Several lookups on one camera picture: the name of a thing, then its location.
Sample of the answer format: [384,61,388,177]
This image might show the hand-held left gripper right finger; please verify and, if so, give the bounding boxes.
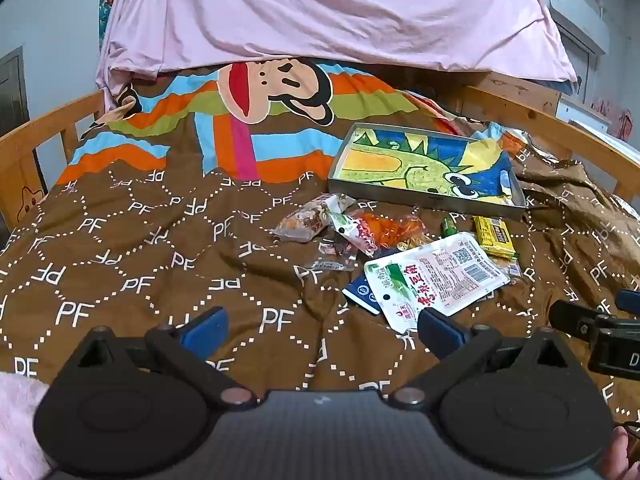
[387,307,576,408]

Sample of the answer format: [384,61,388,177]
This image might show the white storage box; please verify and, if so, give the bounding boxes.
[555,95,613,134]

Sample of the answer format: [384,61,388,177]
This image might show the pink bedsheet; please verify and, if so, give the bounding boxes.
[95,0,581,111]

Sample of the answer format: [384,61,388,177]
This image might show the red green white snack packet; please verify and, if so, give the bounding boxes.
[327,212,381,261]

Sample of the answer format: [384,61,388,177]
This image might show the white tofu snack packet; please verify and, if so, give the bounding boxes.
[364,232,511,333]

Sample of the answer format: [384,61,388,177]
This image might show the brown printed blanket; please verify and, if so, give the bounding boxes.
[0,57,640,461]

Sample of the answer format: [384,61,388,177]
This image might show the silver foil bag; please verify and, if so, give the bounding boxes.
[502,129,547,162]

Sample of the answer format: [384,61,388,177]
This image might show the wooden bed frame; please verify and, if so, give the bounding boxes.
[0,72,640,236]

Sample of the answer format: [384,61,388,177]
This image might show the teal patterned cloth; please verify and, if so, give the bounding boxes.
[98,0,124,52]

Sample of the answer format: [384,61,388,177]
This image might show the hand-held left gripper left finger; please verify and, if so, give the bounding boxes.
[75,306,258,408]

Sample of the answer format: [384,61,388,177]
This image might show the white air conditioner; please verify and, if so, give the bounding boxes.
[530,0,612,54]

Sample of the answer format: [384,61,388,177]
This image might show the orange snack packet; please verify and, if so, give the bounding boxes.
[357,211,431,253]

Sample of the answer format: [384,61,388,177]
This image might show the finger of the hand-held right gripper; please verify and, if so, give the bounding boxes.
[548,300,603,337]
[615,288,640,314]

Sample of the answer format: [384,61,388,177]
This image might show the grey door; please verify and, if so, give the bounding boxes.
[0,46,28,137]

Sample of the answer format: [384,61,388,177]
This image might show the nut bar packet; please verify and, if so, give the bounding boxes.
[271,195,357,242]

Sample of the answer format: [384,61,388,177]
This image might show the long blue snack packet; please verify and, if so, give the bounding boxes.
[344,272,383,316]

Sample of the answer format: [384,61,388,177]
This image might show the yellow snack packet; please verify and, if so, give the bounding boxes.
[472,215,521,261]

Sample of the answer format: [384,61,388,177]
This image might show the grey tray with dinosaur picture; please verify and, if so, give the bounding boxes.
[327,122,527,221]

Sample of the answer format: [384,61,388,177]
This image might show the person's left hand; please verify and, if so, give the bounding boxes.
[599,427,632,480]

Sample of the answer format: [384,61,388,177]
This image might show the small clear snack packet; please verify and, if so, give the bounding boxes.
[305,240,358,274]

